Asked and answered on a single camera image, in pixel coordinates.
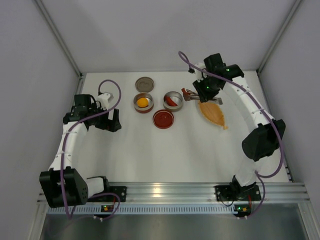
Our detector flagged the slotted cable duct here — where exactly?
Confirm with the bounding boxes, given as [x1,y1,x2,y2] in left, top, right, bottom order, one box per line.
[46,203,301,215]

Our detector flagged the red round lid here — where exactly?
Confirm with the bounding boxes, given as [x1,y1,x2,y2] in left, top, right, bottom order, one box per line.
[152,109,175,129]

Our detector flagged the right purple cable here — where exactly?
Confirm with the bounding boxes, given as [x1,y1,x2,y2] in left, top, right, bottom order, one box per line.
[177,50,285,219]

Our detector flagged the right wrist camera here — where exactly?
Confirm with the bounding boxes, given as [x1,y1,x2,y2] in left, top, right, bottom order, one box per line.
[188,62,208,81]

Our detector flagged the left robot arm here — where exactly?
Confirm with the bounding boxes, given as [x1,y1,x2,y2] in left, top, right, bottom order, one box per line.
[39,92,122,208]

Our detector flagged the right frame post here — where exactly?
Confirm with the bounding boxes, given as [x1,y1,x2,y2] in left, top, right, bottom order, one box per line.
[256,0,305,77]

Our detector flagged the left frame post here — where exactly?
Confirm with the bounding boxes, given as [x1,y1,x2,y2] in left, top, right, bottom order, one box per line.
[32,0,83,79]

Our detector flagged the metal tongs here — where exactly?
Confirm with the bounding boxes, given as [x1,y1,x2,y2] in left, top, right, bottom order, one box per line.
[183,90,223,105]

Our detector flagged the frame post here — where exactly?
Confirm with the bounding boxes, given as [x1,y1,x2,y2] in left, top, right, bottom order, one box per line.
[32,0,83,79]
[256,0,305,77]

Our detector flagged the aluminium mounting rail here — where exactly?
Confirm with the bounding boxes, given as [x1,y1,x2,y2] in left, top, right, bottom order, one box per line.
[109,182,310,204]

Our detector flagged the red-banded steel container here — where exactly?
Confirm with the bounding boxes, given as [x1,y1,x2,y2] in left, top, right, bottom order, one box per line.
[133,92,154,114]

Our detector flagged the red sausage piece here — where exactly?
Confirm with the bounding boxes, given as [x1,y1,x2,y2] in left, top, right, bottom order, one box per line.
[165,96,178,107]

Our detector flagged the brown round lid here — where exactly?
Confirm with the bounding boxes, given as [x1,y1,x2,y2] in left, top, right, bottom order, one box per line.
[135,76,155,93]

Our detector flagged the woven bamboo boat tray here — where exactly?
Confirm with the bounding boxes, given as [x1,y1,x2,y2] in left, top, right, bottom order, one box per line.
[198,101,228,130]

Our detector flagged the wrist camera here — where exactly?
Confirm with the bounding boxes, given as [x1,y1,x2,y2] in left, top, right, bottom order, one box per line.
[188,62,208,81]
[96,92,114,111]

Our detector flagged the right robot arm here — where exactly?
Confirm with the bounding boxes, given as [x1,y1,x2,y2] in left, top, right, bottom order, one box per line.
[188,53,286,201]

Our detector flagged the brown-banded steel container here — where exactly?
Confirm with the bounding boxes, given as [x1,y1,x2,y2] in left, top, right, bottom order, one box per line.
[163,91,184,112]

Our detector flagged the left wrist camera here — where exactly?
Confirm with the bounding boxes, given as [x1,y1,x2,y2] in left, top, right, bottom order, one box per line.
[96,92,114,111]

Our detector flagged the orange food piece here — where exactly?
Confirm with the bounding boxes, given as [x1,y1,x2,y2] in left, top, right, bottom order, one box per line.
[136,97,149,108]

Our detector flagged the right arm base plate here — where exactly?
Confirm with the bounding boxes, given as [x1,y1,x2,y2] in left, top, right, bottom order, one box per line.
[214,185,262,202]

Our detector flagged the red octopus sausage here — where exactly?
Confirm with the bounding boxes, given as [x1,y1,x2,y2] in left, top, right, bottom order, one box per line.
[181,88,192,100]

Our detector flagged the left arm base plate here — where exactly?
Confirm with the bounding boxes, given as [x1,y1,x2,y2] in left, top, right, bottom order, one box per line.
[88,185,127,203]

